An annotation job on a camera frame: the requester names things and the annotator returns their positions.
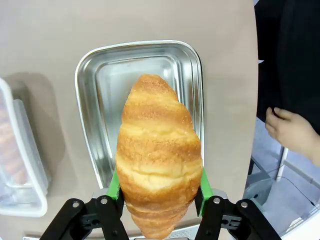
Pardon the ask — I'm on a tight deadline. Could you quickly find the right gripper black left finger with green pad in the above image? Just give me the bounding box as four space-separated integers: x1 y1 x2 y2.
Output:
39 167 130 240

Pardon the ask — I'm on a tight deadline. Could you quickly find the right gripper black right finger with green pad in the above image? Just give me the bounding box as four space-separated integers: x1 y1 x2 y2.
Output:
194 167 281 240

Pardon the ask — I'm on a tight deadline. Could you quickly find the golden croissant bread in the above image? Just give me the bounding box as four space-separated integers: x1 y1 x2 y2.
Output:
115 73 203 240

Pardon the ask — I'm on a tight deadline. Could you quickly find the person's bare forearm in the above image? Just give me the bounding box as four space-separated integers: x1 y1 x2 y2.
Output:
298 133 320 168

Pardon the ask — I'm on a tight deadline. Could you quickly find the clear plastic airtight container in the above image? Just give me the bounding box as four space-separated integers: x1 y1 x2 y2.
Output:
0 77 49 218

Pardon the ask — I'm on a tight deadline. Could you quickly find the rectangular stainless steel container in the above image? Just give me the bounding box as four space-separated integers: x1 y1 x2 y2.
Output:
74 39 205 190

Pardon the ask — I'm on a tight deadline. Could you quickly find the person's bare hand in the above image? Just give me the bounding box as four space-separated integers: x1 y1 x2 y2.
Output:
264 106 320 154

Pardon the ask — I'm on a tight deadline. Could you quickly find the grey metal floor base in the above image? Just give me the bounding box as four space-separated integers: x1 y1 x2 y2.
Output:
243 156 274 201

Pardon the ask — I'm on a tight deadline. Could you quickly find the person's black clothing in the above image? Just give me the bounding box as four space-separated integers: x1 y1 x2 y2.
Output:
254 0 320 124

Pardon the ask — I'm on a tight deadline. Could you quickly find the white metal frame leg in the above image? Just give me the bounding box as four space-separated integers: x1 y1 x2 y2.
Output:
275 147 290 182

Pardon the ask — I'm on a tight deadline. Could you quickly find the thin black floor cable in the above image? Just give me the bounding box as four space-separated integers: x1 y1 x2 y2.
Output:
271 175 319 209

